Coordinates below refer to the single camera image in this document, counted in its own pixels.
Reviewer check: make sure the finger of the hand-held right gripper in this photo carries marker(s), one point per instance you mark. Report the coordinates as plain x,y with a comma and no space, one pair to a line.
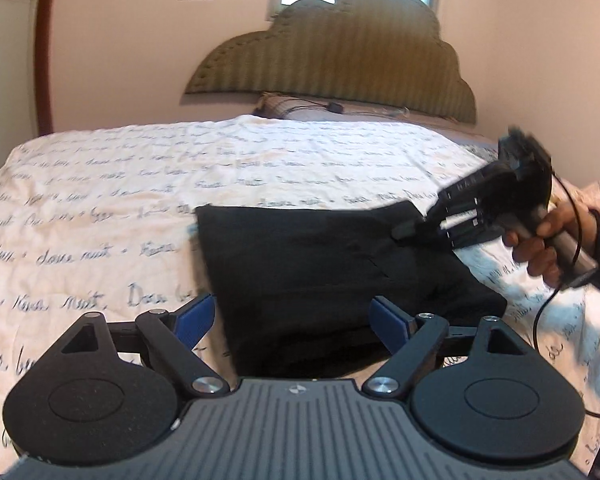
407,231

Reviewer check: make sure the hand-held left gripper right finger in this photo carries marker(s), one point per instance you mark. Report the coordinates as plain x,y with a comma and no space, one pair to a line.
386,322

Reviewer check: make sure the striped pillow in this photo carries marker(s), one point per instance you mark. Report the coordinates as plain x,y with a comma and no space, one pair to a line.
280,105

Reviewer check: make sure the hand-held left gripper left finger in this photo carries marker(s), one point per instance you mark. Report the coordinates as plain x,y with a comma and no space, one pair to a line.
197,317

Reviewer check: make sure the person's right hand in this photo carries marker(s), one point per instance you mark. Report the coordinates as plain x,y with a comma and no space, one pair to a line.
562,219

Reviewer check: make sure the small black device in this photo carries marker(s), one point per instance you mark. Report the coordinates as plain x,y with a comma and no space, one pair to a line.
335,107

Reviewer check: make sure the grey bed sheet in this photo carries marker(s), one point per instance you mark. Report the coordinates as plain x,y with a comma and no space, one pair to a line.
430,127

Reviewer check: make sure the white script-printed blanket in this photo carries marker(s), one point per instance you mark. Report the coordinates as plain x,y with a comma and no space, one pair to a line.
105,200

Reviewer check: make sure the black pants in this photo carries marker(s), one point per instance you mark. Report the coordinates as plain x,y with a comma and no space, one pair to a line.
305,270

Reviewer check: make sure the olive cloud-shaped headboard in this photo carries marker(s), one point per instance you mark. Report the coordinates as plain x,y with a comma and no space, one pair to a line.
340,55

